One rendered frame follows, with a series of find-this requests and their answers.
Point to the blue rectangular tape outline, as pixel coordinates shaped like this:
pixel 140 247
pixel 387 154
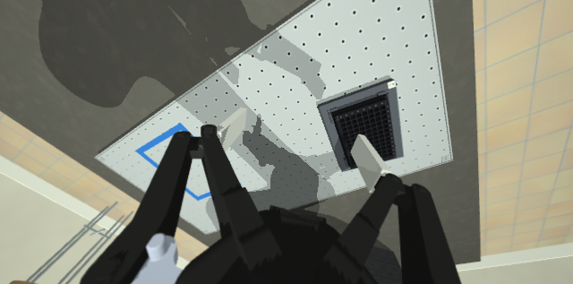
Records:
pixel 159 139

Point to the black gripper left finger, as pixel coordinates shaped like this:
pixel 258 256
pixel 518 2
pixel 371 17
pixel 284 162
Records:
pixel 145 252

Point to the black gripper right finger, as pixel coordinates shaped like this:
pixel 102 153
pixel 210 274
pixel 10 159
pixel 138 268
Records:
pixel 425 254

